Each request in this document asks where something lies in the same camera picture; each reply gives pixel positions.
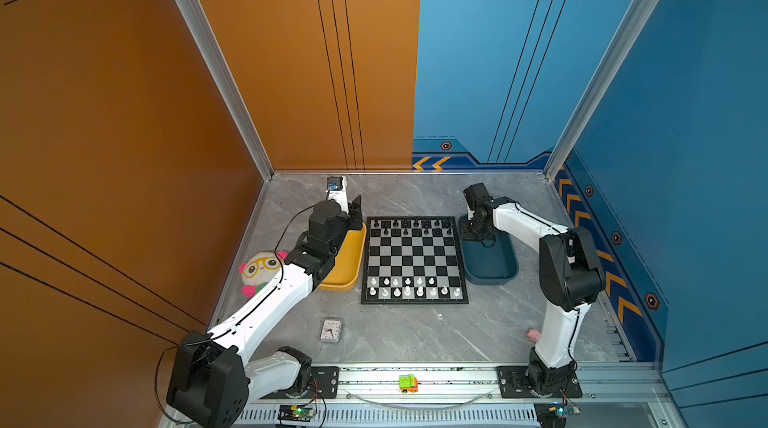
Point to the pink green plush toy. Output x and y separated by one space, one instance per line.
259 270

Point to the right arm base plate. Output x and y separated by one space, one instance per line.
510 381

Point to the dark teal plastic tray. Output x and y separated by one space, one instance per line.
487 262

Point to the green orange toy car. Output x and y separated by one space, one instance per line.
408 383

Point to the right green circuit board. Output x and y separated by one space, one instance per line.
555 416

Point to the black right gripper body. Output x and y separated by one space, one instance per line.
469 230

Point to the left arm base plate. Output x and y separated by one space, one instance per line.
324 379

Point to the small clear alarm clock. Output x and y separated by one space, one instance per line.
331 330

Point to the left green circuit board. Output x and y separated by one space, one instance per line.
295 415

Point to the black white chessboard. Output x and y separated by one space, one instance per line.
412 260

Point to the small pink eraser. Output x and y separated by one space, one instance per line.
534 335

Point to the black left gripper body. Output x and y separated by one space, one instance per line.
354 220

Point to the aluminium front rail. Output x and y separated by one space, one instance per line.
453 382

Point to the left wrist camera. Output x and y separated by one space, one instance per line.
336 190

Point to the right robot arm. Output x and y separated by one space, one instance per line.
570 277

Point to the yellow plastic tray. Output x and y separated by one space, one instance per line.
343 277

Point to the green circuit board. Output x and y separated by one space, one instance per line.
555 416
295 415

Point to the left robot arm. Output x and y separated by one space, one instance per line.
214 375

